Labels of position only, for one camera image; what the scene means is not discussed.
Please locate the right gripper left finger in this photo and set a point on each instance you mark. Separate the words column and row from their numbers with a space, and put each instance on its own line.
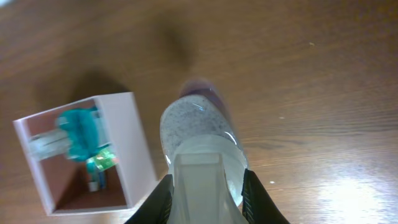
column 156, row 208

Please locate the blue white toothbrush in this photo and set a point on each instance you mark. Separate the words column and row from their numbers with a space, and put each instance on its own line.
column 101, row 179

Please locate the blue mouthwash bottle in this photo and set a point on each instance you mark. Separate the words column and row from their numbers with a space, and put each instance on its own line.
column 78, row 134

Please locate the clear foaming soap dispenser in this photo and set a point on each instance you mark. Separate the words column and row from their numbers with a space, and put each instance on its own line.
column 204, row 156

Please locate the green white soap packet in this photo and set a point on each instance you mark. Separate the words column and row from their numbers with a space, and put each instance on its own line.
column 105, row 159

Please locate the white open cardboard box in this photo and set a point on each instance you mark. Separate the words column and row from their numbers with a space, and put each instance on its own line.
column 63, row 184

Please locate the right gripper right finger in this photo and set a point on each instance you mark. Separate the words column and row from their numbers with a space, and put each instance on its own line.
column 258, row 207

